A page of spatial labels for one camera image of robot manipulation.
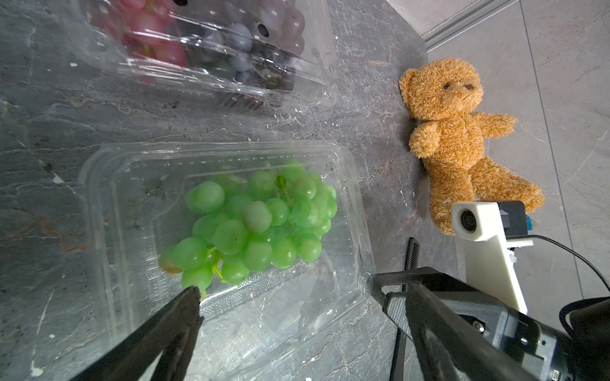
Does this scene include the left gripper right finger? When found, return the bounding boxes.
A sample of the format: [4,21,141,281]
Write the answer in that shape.
[406,284,535,380]

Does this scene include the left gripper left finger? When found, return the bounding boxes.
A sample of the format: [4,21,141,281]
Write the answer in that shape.
[73,287,204,380]

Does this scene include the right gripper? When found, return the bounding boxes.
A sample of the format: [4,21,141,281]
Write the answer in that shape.
[371,267,609,380]

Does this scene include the green grape bunch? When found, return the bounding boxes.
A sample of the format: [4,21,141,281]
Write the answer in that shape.
[158,160,338,295]

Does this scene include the brown teddy bear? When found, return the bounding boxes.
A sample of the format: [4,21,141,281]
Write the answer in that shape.
[398,58,545,235]

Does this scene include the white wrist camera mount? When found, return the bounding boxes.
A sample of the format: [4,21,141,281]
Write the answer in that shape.
[451,201,533,314]

